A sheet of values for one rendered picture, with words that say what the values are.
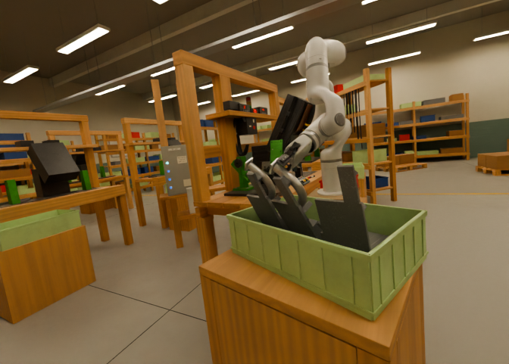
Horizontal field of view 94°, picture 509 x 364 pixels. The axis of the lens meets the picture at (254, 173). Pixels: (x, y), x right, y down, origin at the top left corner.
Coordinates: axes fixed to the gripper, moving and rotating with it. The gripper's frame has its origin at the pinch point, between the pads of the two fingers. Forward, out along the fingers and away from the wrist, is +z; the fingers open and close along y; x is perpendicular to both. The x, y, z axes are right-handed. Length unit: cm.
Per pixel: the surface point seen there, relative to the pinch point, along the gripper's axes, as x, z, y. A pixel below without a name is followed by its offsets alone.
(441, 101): 75, -871, -464
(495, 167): 232, -546, -354
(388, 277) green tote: 42.9, 8.7, 3.0
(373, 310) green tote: 43.4, 18.5, 3.8
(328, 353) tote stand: 42, 32, -6
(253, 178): -7.5, 5.3, -8.8
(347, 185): 21.0, -2.8, 10.0
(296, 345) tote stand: 37, 35, -13
